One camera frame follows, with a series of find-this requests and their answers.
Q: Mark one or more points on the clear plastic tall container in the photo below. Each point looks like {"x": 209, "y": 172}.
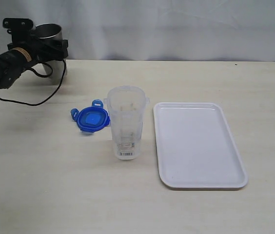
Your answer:
{"x": 126, "y": 106}

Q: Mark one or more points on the blue plastic lid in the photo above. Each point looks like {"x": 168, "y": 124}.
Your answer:
{"x": 91, "y": 119}

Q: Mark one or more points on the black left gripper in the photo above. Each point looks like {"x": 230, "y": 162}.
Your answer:
{"x": 23, "y": 36}

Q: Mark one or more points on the white backdrop curtain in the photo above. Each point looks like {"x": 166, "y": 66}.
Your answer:
{"x": 228, "y": 30}

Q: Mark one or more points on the stainless steel cup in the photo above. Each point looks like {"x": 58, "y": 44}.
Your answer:
{"x": 54, "y": 52}

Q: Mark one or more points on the white rectangular tray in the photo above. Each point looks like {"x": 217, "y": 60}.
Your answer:
{"x": 195, "y": 147}

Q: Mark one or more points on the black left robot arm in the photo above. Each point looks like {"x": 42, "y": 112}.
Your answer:
{"x": 14, "y": 62}

